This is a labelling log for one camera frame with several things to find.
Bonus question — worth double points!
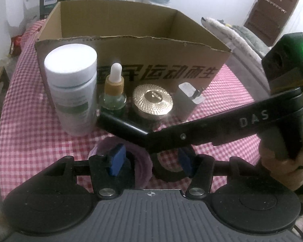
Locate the gold lid cosmetic jar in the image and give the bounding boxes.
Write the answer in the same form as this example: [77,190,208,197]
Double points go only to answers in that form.
[128,84,173,129]

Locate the green glass dropper bottle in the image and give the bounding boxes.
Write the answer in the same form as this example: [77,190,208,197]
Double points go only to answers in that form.
[99,63,127,115]

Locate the grey folded blanket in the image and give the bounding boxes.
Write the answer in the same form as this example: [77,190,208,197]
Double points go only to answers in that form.
[201,18,270,98]

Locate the brown cardboard box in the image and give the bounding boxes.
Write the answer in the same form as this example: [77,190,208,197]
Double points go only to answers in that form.
[34,0,233,99]

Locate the person's right hand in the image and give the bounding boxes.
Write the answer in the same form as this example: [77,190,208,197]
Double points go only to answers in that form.
[258,113,303,191]

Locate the brown wooden door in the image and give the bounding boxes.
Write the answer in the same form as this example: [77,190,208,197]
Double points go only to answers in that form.
[244,0,299,46]

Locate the purple tape roll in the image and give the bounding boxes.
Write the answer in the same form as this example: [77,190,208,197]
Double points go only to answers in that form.
[88,137,153,189]

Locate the white pill bottle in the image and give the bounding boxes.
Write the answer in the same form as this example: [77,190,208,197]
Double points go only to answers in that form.
[44,43,98,136]

